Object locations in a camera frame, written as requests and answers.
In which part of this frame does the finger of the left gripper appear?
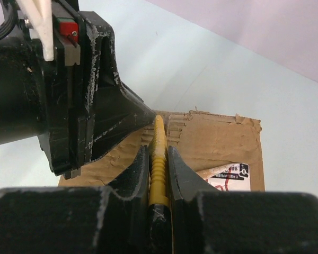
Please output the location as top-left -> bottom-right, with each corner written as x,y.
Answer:
78,11 -> 155,166

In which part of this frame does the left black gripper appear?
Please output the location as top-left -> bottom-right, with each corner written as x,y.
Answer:
0,1 -> 81,179

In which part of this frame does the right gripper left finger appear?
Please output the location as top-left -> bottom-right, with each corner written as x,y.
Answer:
0,146 -> 149,253

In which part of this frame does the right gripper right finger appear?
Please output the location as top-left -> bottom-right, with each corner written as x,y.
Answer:
168,147 -> 318,253

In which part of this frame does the yellow utility knife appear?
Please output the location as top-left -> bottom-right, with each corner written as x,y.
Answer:
147,115 -> 172,253

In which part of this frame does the brown cardboard express box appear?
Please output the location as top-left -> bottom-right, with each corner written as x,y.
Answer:
59,111 -> 265,191

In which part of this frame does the white shipping label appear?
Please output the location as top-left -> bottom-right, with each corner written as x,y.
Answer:
197,163 -> 251,192

